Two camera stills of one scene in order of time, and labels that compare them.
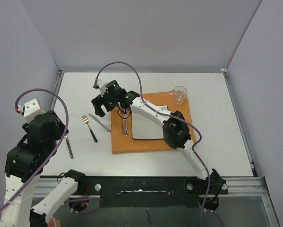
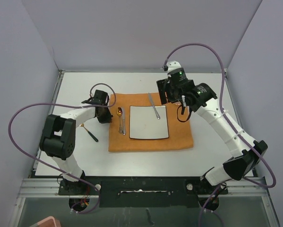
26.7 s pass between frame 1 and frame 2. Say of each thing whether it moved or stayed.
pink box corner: stayed
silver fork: moved
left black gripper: moved
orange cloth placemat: stayed
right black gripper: moved
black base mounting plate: stayed
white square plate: stayed
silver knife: moved
